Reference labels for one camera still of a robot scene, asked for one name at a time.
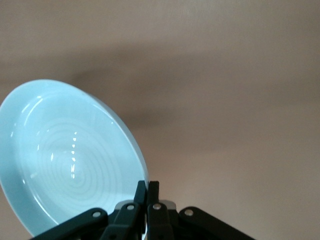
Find light blue ceramic plate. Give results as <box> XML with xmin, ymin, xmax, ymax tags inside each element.
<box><xmin>0</xmin><ymin>79</ymin><xmax>150</xmax><ymax>238</ymax></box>

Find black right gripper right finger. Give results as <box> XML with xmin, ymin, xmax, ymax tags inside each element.
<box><xmin>146</xmin><ymin>180</ymin><xmax>256</xmax><ymax>240</ymax></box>

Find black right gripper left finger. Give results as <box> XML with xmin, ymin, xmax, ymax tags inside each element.
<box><xmin>29</xmin><ymin>180</ymin><xmax>148</xmax><ymax>240</ymax></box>

